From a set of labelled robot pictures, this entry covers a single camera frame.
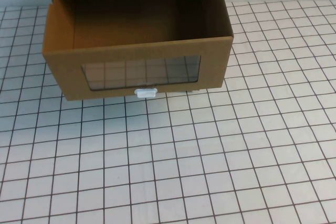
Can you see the brown windowed cardboard drawer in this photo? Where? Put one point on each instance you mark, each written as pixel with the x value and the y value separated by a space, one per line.
pixel 65 77

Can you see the white black-grid tablecloth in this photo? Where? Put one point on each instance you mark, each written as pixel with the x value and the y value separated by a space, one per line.
pixel 183 155

